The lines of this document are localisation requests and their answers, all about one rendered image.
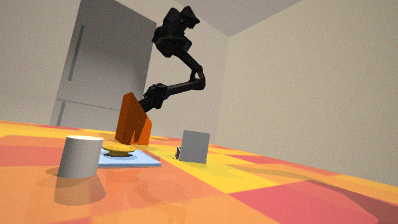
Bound grey cylinder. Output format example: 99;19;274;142
57;135;104;179

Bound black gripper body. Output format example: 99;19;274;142
155;6;196;58

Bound light blue flat mat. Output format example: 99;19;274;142
98;148;161;167

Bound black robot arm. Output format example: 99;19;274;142
138;8;206;113

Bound yellow round plate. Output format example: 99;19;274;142
103;144;136;156

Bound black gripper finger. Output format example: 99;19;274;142
162;35;185;54
182;9;200;29

